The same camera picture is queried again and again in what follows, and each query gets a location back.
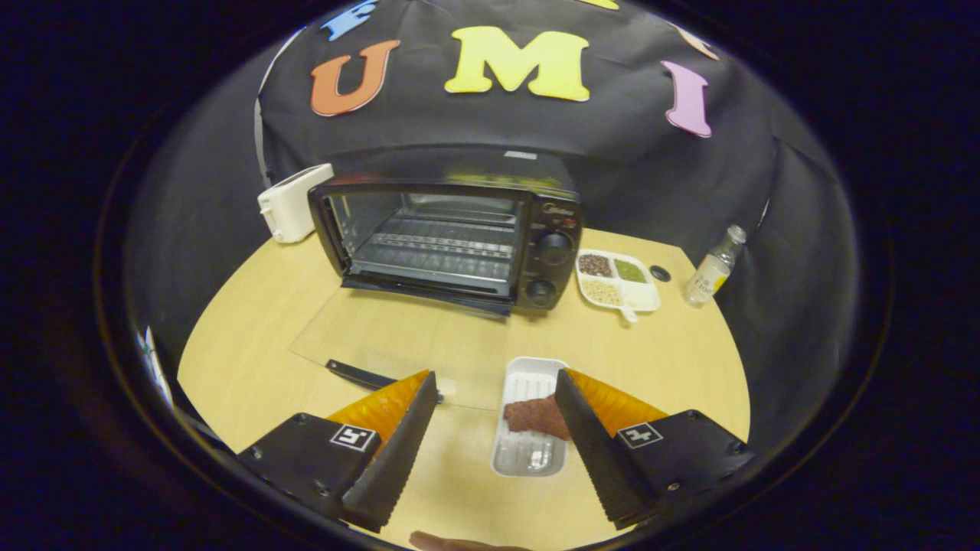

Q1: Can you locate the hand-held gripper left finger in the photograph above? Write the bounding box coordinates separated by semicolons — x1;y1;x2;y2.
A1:
236;370;439;534

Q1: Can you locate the black toaster oven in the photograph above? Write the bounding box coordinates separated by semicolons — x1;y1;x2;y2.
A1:
289;145;584;412

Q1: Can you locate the white divided dish with grains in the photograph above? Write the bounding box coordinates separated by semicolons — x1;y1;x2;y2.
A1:
575;249;662;323

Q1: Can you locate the white bread toaster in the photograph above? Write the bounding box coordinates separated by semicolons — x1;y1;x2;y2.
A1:
257;163;335;244

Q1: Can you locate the white ribbed plastic tray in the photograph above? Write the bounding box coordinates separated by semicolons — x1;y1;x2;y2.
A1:
490;357;571;478

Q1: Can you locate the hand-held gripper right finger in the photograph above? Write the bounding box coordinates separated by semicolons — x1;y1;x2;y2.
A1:
554;368;755;530

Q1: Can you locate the clear plastic bottle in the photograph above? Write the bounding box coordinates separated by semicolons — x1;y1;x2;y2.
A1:
684;224;747;308

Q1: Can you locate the brown meat piece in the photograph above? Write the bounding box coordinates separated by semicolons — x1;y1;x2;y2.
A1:
503;394;571;441

